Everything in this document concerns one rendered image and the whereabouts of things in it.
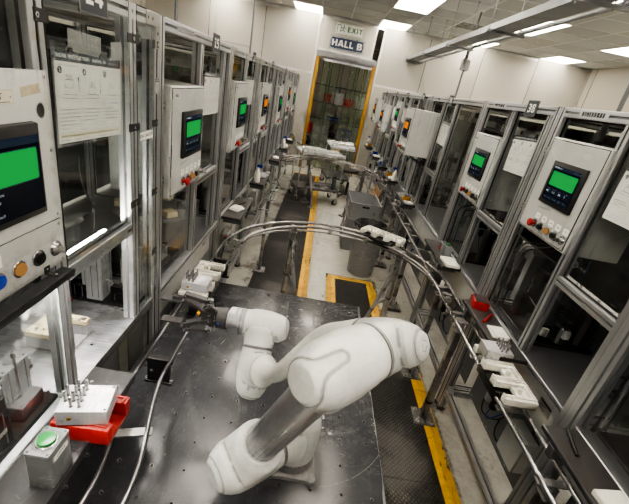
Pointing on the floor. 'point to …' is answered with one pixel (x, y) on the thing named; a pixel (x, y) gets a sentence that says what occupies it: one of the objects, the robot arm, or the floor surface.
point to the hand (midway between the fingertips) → (170, 308)
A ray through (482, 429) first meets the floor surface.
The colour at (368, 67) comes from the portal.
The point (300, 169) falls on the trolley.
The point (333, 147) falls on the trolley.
